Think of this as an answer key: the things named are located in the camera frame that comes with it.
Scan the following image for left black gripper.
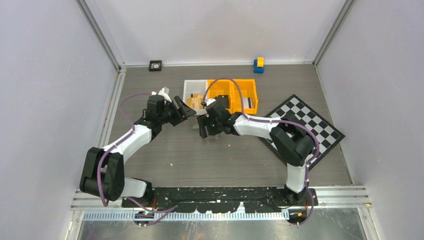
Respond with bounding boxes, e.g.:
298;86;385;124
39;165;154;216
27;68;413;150
158;96;196;127

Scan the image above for white card black stripe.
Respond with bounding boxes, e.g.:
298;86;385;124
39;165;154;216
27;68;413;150
242;97;255;109

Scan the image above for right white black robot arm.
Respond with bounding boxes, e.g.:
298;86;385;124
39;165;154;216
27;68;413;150
197;98;320;205

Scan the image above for wooden cards in white bin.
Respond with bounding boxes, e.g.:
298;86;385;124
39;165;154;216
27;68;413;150
187;93;204;110

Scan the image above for white plastic bin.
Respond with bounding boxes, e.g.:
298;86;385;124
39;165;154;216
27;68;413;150
183;79;208;115

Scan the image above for black wallet in orange bin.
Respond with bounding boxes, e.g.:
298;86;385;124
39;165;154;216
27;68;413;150
214;95;230;110

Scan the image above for middle orange plastic bin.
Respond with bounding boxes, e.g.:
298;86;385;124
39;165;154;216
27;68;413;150
206;79;236;113

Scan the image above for orange plastic bin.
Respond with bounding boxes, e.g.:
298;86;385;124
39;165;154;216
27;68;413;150
206;79;236;113
233;78;259;115

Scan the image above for small black square device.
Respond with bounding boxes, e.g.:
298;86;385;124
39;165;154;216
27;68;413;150
148;60;163;72

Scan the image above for right orange plastic bin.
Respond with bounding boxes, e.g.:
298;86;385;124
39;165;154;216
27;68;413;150
233;78;259;115

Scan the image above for blue yellow toy block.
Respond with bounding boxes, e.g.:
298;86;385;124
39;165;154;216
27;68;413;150
253;57;265;74

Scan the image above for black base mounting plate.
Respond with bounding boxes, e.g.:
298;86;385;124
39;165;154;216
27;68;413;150
136;186;318;214

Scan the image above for black white checkerboard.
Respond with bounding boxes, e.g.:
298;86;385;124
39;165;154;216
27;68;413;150
265;94;345;169

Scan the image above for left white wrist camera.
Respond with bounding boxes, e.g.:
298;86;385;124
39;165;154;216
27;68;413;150
151;87;173;103

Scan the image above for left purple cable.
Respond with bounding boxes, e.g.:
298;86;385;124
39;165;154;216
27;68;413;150
98;93;178;228

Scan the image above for purple cable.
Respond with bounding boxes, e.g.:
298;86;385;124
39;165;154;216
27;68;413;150
201;78;322;228
98;93;178;228

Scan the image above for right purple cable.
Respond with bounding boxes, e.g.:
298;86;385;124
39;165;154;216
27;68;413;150
201;78;322;228

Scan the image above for slotted metal rail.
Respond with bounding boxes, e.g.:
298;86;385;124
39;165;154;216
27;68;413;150
82;209;290;222

